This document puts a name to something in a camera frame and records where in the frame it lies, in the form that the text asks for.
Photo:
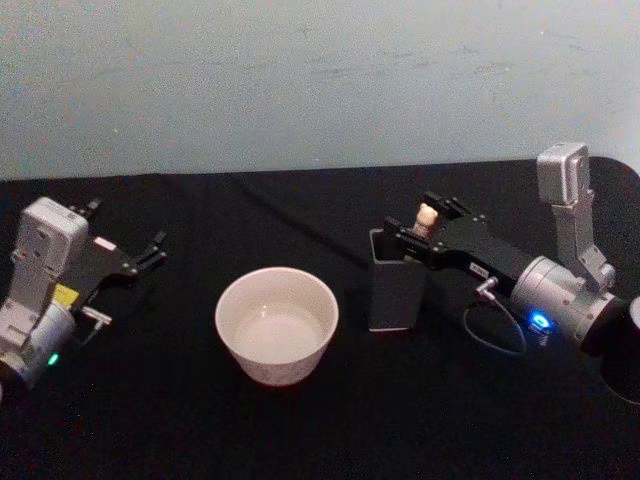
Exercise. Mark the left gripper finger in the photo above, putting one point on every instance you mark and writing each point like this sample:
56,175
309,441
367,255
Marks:
150,255
86,206

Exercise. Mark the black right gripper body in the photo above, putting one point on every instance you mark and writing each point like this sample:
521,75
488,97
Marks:
480,252

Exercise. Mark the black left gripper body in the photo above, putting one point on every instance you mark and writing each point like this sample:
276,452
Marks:
102,267

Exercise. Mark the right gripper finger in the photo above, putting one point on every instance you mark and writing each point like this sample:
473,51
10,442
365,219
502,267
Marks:
462,209
415,237

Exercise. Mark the small beige bear figure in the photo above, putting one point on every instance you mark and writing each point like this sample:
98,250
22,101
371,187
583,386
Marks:
427,220

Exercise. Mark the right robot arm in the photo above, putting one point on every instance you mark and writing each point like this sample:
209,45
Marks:
560,295

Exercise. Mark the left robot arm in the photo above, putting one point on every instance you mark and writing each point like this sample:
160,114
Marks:
45,240

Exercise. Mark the dark grey square holder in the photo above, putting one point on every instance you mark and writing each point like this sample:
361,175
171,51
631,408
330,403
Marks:
395,300

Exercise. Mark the white ceramic bowl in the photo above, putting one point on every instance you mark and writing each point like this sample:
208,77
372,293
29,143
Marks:
276,325

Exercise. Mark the black table cloth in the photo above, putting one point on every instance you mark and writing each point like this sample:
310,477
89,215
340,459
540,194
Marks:
320,430

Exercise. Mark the plain pale wall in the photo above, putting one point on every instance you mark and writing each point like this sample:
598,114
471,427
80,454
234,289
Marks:
300,75

